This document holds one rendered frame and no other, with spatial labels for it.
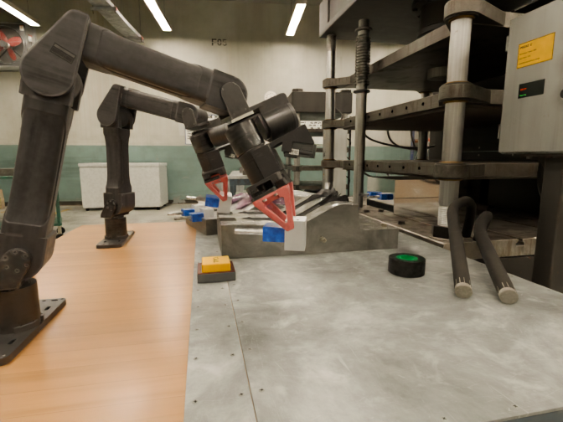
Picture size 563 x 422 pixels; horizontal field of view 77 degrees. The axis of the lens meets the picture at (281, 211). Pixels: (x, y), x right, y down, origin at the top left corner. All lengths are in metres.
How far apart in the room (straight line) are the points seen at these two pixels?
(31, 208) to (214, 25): 8.06
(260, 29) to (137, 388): 8.26
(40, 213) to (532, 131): 1.18
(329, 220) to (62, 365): 0.67
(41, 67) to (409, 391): 0.61
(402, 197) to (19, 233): 1.44
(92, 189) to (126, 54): 7.24
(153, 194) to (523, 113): 6.82
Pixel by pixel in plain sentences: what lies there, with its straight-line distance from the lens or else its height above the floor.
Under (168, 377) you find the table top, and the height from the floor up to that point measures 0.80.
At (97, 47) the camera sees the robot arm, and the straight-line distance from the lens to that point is 0.61.
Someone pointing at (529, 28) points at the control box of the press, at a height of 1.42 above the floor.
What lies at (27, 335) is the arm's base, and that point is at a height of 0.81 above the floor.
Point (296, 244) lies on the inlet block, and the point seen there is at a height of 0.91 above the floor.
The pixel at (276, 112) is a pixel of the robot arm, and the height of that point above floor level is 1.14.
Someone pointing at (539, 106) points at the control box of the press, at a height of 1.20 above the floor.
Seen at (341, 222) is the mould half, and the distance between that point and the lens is 0.98.
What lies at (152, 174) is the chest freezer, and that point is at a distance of 7.44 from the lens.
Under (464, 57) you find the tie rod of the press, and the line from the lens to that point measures 1.32.
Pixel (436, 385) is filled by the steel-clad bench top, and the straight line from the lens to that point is 0.49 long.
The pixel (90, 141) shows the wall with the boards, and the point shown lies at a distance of 8.71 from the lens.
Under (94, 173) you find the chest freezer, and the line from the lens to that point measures 7.77.
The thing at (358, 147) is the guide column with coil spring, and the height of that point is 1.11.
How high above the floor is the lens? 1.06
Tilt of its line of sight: 9 degrees down
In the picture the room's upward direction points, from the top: straight up
